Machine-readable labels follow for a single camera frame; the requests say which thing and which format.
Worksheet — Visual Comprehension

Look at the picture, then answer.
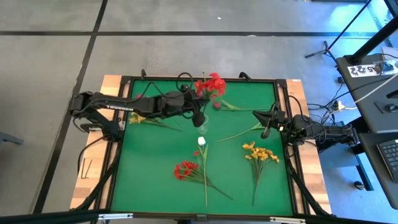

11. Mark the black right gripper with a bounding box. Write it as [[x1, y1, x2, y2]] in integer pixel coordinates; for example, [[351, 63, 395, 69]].
[[252, 101, 296, 139]]

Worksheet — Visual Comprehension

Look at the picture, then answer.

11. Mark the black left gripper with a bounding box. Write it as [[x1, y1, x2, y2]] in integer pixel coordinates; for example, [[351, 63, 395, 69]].
[[160, 83, 210, 128]]

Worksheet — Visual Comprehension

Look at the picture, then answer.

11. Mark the red artificial flower bunch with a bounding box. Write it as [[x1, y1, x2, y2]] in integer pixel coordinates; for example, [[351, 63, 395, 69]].
[[194, 71, 228, 125], [173, 150, 234, 201]]

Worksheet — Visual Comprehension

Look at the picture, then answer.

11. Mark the white artificial tulip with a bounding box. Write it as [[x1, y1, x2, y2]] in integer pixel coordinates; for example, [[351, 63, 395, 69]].
[[197, 136, 210, 208], [216, 121, 265, 143]]

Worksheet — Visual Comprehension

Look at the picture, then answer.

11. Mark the yellow artificial flower bunch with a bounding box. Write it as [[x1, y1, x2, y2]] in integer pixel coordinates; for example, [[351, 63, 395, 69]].
[[128, 111, 183, 132], [241, 141, 280, 207]]

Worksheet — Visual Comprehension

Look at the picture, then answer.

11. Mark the clear glass vase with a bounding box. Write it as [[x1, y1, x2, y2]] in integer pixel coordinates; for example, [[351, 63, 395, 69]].
[[197, 113, 210, 135]]

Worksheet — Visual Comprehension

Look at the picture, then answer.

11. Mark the green table mat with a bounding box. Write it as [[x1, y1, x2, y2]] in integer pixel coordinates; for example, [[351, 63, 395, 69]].
[[110, 79, 295, 217]]

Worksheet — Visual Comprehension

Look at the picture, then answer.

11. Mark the thin black tripod stand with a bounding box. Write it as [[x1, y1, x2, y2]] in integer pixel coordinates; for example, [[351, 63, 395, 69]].
[[304, 0, 373, 65]]

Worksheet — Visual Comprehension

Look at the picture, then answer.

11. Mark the white printed paper label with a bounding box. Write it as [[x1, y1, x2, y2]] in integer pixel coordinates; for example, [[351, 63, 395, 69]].
[[347, 63, 386, 78]]

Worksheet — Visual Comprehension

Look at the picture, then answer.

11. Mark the black desk base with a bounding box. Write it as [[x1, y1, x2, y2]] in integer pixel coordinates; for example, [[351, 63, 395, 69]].
[[315, 116, 374, 192]]

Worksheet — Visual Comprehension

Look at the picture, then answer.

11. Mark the dark grey desk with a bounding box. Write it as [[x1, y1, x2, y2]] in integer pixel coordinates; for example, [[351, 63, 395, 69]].
[[359, 132, 398, 210], [335, 53, 398, 134]]

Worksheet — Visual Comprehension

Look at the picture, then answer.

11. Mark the black keyboard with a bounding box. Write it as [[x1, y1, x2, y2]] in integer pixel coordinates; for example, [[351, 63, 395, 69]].
[[376, 139, 398, 184]]

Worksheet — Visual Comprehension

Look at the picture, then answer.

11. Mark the thick black pole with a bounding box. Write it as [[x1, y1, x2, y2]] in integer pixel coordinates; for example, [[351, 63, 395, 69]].
[[347, 14, 398, 65]]

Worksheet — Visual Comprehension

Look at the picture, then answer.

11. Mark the white box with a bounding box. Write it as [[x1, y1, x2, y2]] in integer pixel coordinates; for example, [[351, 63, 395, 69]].
[[381, 46, 398, 62]]

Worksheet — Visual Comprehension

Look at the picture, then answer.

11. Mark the grey furniture leg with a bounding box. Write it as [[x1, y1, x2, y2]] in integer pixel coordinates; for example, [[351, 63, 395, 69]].
[[0, 132, 24, 146]]

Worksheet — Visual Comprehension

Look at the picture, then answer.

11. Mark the black metal table frame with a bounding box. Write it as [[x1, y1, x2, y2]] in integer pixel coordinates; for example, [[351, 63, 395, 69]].
[[71, 68, 333, 223]]

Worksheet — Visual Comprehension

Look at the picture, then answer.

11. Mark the silver metal bracket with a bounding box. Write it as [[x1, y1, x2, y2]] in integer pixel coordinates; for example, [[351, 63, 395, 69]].
[[269, 217, 306, 224], [98, 213, 134, 221]]

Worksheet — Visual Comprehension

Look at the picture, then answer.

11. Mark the white cable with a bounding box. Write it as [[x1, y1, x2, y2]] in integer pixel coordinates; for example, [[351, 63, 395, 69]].
[[337, 73, 398, 110]]

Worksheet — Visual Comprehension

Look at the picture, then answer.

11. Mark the black frame beam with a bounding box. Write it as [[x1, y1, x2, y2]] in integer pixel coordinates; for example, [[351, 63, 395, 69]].
[[0, 208, 398, 224]]

